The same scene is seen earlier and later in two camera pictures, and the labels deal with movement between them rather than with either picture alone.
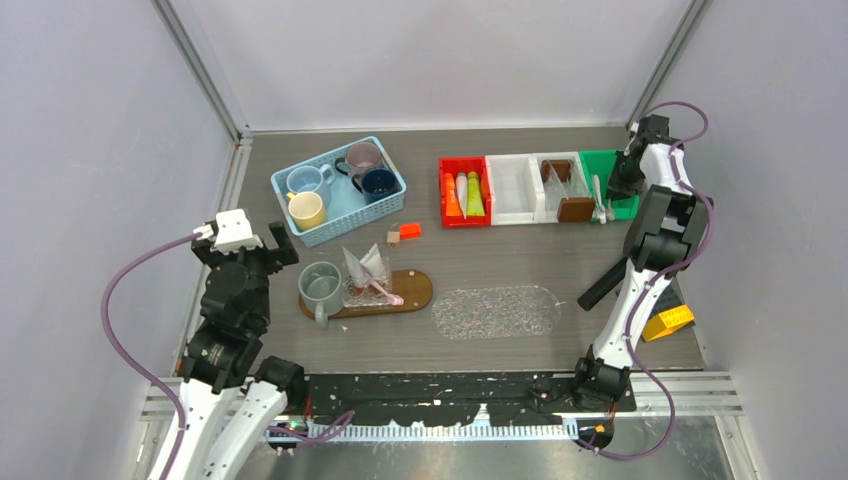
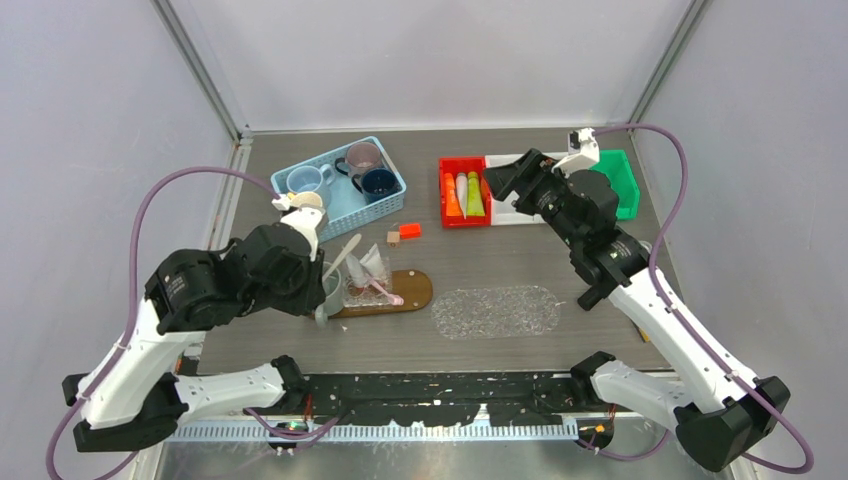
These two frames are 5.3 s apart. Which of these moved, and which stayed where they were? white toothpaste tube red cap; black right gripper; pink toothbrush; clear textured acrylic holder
Moved: black right gripper
Stayed: clear textured acrylic holder; white toothpaste tube red cap; pink toothbrush
